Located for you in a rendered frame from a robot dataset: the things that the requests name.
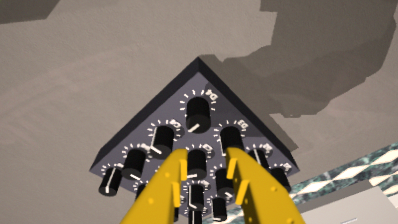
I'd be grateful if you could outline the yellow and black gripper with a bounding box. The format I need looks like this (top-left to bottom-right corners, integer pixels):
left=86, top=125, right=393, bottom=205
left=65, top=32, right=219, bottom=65
left=120, top=147, right=306, bottom=224

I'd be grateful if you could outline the dark grey knob box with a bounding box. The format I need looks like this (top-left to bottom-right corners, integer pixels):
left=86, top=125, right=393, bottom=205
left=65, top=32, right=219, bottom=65
left=89, top=57, right=300, bottom=224

